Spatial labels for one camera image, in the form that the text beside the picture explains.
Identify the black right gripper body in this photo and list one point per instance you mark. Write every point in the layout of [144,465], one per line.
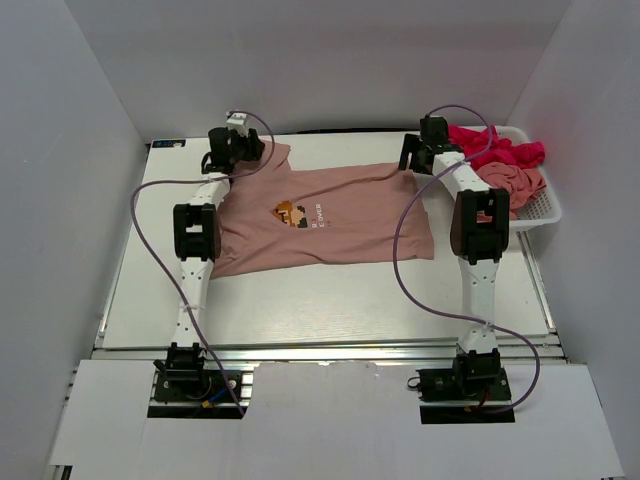
[413,144]

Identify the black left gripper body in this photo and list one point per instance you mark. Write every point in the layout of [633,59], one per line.
[242,148]

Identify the dusty pink t shirt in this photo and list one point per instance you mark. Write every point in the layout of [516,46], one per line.
[276,217]

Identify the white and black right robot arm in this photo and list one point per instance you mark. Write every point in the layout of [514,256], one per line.
[479,235]

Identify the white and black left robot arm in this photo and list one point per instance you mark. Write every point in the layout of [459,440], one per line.
[197,244]

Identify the magenta t shirt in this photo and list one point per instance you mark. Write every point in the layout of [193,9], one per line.
[484,148]

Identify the black xdof label sticker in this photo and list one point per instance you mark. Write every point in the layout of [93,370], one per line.
[168,143]

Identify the coral pink t shirt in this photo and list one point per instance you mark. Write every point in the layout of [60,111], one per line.
[522,185]

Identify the white perforated plastic basket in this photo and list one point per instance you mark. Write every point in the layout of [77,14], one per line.
[545,209]

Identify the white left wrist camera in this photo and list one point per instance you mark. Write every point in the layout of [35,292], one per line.
[238,123]

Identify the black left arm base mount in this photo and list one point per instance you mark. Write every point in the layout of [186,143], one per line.
[192,400]

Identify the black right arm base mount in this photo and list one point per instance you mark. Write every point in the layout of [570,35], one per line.
[442,401]

